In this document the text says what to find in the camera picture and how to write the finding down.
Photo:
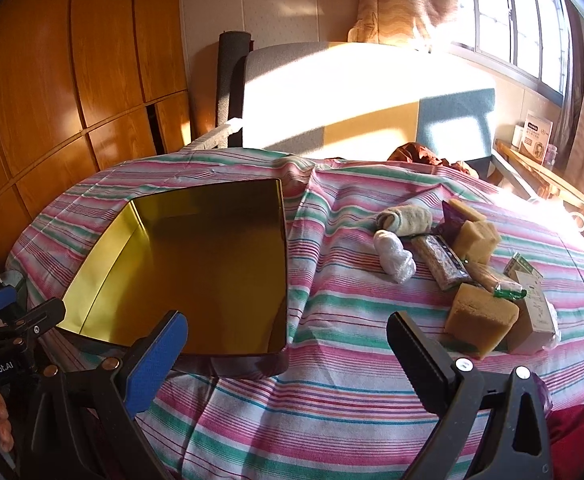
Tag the wooden wardrobe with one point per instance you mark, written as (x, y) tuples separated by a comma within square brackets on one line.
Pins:
[(71, 60)]

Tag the white printed product box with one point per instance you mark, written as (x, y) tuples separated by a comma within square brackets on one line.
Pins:
[(534, 135)]

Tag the white jar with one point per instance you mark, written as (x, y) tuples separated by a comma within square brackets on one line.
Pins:
[(517, 136)]

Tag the yellow sponge block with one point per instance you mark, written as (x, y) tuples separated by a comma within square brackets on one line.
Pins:
[(477, 242)]

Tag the window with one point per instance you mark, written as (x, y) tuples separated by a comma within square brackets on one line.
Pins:
[(522, 10)]

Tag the striped bed sheet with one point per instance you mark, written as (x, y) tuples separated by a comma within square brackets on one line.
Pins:
[(347, 310)]

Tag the small green carton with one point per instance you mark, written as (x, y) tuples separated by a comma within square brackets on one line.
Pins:
[(519, 264)]

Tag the gold tin box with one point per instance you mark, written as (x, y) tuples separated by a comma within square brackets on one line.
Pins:
[(196, 260)]

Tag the patterned beige curtain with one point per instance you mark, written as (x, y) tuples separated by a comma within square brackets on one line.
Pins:
[(397, 0)]

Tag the plastic-wrapped white bundle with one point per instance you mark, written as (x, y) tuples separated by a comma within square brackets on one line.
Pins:
[(394, 257)]

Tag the green biscuit packet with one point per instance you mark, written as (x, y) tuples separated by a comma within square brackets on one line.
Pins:
[(492, 277)]

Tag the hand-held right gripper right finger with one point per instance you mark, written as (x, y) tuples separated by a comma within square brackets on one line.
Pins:
[(417, 355)]

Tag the pale sock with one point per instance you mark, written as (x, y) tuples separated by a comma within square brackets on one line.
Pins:
[(407, 220)]

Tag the brown cloth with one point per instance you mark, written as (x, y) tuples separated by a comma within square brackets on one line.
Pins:
[(412, 152)]

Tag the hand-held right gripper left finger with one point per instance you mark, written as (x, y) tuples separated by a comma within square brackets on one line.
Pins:
[(156, 360)]

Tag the large yellow sponge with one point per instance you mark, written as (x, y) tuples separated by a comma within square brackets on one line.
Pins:
[(477, 320)]

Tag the small clear jar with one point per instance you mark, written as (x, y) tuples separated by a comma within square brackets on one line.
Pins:
[(551, 156)]

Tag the red cloth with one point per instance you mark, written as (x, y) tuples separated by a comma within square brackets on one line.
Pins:
[(577, 440)]

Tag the wooden side table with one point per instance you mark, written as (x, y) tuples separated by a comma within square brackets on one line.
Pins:
[(547, 175)]

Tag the clear-wrapped snack bar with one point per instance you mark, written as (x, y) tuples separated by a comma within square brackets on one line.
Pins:
[(442, 262)]

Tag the grey blue armchair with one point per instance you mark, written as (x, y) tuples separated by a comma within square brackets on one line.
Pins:
[(322, 100)]

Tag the purple snack packet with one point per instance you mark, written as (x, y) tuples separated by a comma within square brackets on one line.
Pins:
[(449, 222)]

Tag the white cardboard box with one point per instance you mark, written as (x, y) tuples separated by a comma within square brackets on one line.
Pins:
[(534, 310)]

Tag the pale teal object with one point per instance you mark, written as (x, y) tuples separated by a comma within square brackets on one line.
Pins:
[(14, 282)]

